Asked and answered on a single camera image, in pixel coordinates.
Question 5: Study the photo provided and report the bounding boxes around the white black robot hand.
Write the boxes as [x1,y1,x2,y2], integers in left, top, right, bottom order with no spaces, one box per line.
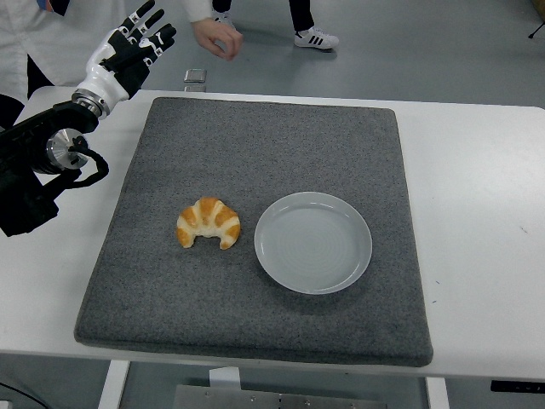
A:
[76,0,178,106]

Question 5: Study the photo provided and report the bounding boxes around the person's hand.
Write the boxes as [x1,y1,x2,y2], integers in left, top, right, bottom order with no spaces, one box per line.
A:
[191,19,244,62]

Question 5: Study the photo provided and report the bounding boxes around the golden croissant bread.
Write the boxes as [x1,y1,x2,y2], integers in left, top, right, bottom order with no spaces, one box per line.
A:
[176,196,242,250]

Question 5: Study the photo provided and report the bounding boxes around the grey round plate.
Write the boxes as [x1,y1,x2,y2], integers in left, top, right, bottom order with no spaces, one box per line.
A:
[254,191,374,296]

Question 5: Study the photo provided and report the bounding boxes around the grey metal plate with screws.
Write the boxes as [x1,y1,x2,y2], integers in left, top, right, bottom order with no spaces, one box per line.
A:
[174,384,388,409]

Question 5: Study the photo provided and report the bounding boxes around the white striped sneaker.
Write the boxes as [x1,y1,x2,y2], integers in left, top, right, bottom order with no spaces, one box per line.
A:
[294,26,341,50]
[211,11,238,32]

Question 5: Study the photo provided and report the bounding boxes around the grey square foam mat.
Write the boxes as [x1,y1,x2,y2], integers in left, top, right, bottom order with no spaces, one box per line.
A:
[74,96,434,368]

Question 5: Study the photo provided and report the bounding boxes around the white table leg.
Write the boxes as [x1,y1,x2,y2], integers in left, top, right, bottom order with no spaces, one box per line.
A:
[97,360,131,409]
[425,377,450,409]

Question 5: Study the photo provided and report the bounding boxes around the black table control panel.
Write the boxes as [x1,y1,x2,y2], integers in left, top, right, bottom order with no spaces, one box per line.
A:
[490,378,545,394]

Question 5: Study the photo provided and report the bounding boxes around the black floor cable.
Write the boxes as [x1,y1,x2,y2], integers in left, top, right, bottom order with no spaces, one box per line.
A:
[0,381,43,409]

